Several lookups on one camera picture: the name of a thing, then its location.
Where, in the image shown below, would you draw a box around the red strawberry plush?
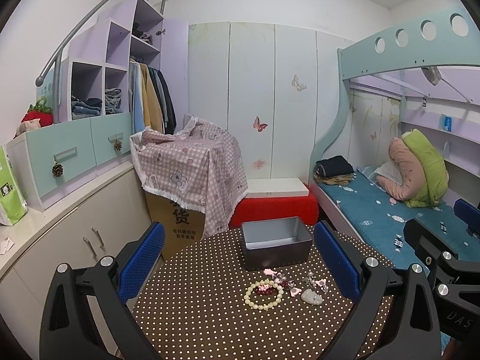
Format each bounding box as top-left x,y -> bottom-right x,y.
15,96 -> 54,137

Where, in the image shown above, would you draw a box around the folded dark clothes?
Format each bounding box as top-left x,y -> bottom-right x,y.
313,155 -> 354,185

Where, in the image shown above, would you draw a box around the white wardrobe with butterflies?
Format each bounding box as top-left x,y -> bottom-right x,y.
188,22 -> 351,181

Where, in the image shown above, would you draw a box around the pine cone ornament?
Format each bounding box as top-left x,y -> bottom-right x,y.
113,140 -> 123,152
51,162 -> 64,178

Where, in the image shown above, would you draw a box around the teal bunk bed frame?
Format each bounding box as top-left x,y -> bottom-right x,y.
307,5 -> 480,241

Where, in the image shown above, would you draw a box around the green paper bag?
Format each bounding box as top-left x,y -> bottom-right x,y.
0,145 -> 28,227

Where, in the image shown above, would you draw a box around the pink pillow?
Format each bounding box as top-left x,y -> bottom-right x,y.
376,137 -> 425,201

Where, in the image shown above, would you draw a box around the grey metal handrail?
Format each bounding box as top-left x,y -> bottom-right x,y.
35,0 -> 167,124

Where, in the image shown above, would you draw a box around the white jade pendant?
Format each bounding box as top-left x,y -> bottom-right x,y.
301,289 -> 323,306

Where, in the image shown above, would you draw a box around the pink bow charm chain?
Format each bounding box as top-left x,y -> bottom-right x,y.
262,268 -> 286,283

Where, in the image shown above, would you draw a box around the dark metal tin box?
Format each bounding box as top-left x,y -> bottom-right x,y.
241,217 -> 312,272

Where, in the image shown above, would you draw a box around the blue bed sheet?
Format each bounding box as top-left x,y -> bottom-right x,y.
312,172 -> 479,268

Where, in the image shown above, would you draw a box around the cream bead bracelet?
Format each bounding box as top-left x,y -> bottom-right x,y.
243,279 -> 285,311

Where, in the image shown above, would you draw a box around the folded jeans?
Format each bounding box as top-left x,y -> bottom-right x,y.
71,95 -> 103,119

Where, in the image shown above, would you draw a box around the pink hair clip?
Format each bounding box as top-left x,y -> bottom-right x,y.
289,287 -> 302,297

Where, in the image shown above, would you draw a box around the beige cabinet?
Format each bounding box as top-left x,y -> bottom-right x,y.
1,162 -> 151,359

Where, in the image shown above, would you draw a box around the pink checked cloth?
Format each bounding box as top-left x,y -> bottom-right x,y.
129,116 -> 248,238

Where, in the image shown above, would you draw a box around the red bead bracelet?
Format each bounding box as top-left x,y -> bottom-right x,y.
253,279 -> 297,297

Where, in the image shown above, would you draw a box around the red ottoman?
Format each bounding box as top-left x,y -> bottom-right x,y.
229,190 -> 320,228

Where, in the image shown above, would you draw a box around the brown polka dot tablecloth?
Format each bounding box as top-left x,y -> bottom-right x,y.
128,224 -> 395,360

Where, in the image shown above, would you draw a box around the silver pearl earrings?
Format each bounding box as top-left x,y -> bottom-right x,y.
303,271 -> 329,293

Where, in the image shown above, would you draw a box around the green blanket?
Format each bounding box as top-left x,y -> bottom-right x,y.
402,129 -> 449,208

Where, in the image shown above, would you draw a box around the hanging clothes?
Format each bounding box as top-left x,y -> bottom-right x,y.
128,58 -> 176,134

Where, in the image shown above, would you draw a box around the teal drawer unit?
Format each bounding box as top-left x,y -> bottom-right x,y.
7,113 -> 133,211

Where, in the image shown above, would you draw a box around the brown cardboard box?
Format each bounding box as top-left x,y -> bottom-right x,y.
145,193 -> 205,261

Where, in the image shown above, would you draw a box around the purple shelf staircase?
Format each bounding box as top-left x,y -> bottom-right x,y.
36,0 -> 189,129

